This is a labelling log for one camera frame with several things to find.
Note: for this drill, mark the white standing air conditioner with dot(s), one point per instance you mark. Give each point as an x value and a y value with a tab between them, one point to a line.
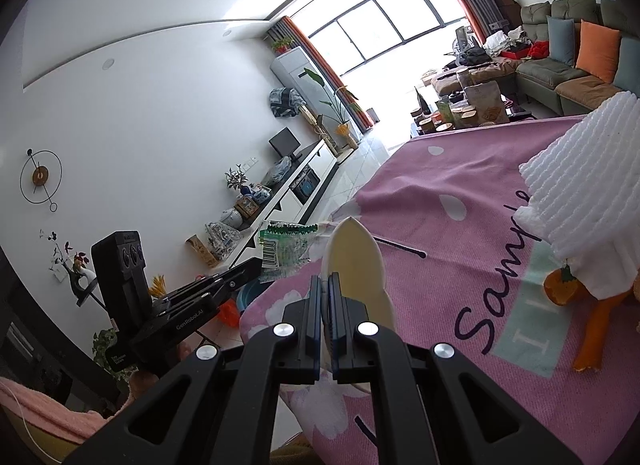
299	69

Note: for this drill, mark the small potted plant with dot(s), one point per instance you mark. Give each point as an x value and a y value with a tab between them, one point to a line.
282	44

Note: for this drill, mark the green snack wrapper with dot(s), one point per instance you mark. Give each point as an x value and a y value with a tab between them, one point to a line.
285	250

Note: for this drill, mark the orange cushion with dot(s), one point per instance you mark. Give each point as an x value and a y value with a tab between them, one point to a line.
597	51

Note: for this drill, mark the blue cushion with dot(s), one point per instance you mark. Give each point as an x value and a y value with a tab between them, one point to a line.
560	40
630	76

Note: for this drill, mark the red cloth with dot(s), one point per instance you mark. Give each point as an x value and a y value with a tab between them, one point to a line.
539	49

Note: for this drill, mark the white tv cabinet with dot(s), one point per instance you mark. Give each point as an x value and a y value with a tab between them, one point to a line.
325	157

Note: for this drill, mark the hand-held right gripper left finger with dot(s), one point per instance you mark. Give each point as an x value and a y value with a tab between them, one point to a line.
315	340

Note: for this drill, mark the blue white porcelain vase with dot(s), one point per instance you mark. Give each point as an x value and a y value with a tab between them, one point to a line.
257	192

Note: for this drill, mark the tall leafy plant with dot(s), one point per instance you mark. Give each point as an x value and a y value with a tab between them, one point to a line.
316	77

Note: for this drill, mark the black monitor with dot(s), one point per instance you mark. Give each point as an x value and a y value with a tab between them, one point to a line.
284	141

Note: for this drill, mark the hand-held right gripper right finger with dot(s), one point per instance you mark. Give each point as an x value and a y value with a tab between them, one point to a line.
336	340

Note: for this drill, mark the pile of white clothes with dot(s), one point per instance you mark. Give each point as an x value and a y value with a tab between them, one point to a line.
500	41

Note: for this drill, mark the white foam fruit net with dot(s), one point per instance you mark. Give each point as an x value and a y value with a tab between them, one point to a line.
585	180

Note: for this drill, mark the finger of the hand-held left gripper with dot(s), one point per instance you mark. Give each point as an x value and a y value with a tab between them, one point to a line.
215	292
215	279

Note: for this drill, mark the dark bag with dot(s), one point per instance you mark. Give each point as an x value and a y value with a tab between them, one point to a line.
284	101

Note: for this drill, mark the small bonsai plant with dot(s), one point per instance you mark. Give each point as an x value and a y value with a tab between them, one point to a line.
235	177

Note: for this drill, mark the large window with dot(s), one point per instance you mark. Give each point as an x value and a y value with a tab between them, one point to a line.
380	20

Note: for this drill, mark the cream pointed fruit peel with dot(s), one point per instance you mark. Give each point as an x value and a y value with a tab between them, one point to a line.
355	255

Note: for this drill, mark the brown cardboard box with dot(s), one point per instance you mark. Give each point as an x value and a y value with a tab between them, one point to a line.
507	7

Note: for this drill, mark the brown paper bag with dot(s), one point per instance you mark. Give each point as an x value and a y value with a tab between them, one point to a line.
487	100

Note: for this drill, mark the green sofa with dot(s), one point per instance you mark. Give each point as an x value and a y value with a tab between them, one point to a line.
537	75

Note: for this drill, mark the clear plastic bag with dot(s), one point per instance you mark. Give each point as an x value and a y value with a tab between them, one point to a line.
221	237

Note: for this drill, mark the long orange peel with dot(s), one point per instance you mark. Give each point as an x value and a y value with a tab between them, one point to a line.
597	330

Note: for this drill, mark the blue basin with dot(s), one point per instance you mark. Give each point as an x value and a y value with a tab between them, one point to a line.
250	295

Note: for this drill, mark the yellow dried flowers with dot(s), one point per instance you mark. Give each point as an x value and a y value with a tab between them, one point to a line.
342	130

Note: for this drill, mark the green potted plant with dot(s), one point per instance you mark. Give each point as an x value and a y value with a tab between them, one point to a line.
102	345

